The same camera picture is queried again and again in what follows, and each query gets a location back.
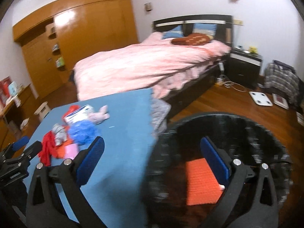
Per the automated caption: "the red cloth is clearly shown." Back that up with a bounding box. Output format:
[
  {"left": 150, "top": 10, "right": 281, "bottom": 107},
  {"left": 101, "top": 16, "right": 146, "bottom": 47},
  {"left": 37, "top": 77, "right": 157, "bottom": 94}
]
[{"left": 38, "top": 131, "right": 58, "bottom": 166}]

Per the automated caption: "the orange knitted cloth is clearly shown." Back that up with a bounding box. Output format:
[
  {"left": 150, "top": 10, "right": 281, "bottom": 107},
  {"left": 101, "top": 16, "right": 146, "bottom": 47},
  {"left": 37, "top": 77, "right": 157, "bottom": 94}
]
[
  {"left": 185, "top": 158, "right": 225, "bottom": 206},
  {"left": 56, "top": 139, "right": 73, "bottom": 158}
]

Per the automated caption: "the grey sock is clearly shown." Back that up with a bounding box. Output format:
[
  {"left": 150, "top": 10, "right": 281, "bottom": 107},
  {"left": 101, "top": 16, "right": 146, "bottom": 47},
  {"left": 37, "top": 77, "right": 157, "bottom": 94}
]
[{"left": 52, "top": 123, "right": 67, "bottom": 146}]

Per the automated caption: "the blue plastic bag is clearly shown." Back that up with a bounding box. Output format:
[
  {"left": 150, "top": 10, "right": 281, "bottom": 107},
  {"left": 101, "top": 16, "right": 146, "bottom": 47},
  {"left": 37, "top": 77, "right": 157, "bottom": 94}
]
[{"left": 67, "top": 120, "right": 98, "bottom": 146}]

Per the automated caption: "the white blue carton box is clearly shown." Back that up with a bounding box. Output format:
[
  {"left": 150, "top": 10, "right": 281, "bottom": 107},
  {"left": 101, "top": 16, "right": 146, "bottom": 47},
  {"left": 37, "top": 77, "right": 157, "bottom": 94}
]
[{"left": 63, "top": 105, "right": 94, "bottom": 125}]

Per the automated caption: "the pink tissue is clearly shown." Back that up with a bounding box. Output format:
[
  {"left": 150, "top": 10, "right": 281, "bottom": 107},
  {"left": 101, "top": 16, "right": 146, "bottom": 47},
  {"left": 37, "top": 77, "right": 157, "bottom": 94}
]
[{"left": 88, "top": 105, "right": 110, "bottom": 125}]

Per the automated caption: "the pink face mask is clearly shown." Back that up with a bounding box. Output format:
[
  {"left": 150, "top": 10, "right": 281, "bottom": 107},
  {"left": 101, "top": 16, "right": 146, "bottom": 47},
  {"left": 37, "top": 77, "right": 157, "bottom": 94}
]
[{"left": 64, "top": 144, "right": 79, "bottom": 160}]

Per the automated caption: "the red plastic bag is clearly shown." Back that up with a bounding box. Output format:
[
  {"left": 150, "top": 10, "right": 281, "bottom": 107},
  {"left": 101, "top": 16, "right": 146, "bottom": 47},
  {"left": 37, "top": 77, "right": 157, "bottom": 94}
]
[{"left": 62, "top": 104, "right": 80, "bottom": 120}]

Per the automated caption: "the black trash bin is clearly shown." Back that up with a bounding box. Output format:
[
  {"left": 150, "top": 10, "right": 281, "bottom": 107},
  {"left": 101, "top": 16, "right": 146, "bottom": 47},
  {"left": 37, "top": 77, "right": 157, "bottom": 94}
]
[{"left": 142, "top": 112, "right": 292, "bottom": 227}]

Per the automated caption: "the wooden sideboard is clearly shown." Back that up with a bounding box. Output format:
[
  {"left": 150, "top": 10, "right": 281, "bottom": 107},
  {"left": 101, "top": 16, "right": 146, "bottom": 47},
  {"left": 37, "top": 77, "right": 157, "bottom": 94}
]
[{"left": 1, "top": 85, "right": 40, "bottom": 150}]

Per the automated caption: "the light blue kettle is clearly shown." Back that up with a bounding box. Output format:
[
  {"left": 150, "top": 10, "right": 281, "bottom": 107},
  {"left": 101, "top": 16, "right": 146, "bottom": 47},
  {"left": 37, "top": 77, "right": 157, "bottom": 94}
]
[{"left": 8, "top": 81, "right": 18, "bottom": 97}]

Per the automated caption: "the blue table cloth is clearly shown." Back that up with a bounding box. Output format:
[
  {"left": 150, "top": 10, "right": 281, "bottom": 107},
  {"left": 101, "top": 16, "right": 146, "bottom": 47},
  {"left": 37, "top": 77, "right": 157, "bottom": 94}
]
[{"left": 22, "top": 87, "right": 157, "bottom": 228}]

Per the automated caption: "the white bathroom scale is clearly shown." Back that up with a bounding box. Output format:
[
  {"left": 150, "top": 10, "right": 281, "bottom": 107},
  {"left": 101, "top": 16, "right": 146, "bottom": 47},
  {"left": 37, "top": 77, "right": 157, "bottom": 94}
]
[{"left": 249, "top": 91, "right": 273, "bottom": 107}]

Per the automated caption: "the black white nightstand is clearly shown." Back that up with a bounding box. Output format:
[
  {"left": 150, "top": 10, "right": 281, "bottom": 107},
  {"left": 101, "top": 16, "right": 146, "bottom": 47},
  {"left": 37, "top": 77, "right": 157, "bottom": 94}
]
[{"left": 227, "top": 48, "right": 262, "bottom": 89}]

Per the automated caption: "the plaid shirt on chair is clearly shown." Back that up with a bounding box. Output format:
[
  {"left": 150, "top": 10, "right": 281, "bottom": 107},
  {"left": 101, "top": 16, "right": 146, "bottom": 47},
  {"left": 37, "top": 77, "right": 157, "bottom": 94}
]
[{"left": 264, "top": 60, "right": 300, "bottom": 105}]

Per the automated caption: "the wooden wardrobe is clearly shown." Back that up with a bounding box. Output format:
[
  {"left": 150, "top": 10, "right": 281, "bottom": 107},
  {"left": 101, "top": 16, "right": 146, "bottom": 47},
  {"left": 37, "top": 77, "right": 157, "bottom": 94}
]
[{"left": 12, "top": 0, "right": 138, "bottom": 98}]

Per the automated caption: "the yellow plush toy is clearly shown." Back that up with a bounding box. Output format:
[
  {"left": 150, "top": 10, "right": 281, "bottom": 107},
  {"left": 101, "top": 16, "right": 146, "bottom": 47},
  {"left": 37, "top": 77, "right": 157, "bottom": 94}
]
[{"left": 248, "top": 46, "right": 258, "bottom": 55}]

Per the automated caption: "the pink bed duvet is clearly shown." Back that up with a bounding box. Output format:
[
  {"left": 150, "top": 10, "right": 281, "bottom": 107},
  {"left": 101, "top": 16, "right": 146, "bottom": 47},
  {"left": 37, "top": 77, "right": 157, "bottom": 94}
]
[{"left": 74, "top": 32, "right": 231, "bottom": 101}]

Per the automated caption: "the brown dotted pillow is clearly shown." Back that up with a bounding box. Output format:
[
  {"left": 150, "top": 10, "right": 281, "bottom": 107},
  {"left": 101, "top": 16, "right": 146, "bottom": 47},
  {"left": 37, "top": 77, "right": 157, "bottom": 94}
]
[{"left": 171, "top": 33, "right": 213, "bottom": 46}]

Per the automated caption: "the right blue pillow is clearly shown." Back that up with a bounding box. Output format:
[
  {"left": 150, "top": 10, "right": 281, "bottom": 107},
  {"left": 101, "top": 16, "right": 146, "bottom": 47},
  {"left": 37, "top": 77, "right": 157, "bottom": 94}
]
[{"left": 193, "top": 23, "right": 217, "bottom": 38}]

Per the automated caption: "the blue pillow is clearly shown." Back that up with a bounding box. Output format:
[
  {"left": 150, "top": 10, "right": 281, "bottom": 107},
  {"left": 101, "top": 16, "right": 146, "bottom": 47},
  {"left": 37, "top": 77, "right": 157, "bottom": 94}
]
[
  {"left": 162, "top": 25, "right": 183, "bottom": 40},
  {"left": 193, "top": 23, "right": 217, "bottom": 38}
]

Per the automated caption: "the left blue pillow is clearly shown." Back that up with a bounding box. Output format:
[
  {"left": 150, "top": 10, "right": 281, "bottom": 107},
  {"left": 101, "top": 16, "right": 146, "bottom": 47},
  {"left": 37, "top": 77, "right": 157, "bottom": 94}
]
[{"left": 162, "top": 25, "right": 183, "bottom": 40}]

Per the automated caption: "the red picture frame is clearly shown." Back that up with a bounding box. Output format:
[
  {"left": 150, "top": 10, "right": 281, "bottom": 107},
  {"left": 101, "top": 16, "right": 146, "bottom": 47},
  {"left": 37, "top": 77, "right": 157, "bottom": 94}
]
[{"left": 1, "top": 76, "right": 12, "bottom": 107}]

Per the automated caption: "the white charging cable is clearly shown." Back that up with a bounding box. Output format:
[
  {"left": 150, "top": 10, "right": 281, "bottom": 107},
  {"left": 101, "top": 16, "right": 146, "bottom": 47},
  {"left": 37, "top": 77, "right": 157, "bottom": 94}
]
[{"left": 215, "top": 61, "right": 248, "bottom": 93}]

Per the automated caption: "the black bed frame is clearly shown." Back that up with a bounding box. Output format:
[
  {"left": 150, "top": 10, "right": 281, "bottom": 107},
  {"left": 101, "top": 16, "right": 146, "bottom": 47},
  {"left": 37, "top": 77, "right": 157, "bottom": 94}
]
[{"left": 153, "top": 14, "right": 233, "bottom": 120}]

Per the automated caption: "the left wall lamp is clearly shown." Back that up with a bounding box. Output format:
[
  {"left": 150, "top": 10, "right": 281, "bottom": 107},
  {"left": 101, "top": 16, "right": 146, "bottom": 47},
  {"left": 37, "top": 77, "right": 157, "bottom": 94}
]
[{"left": 144, "top": 3, "right": 153, "bottom": 13}]

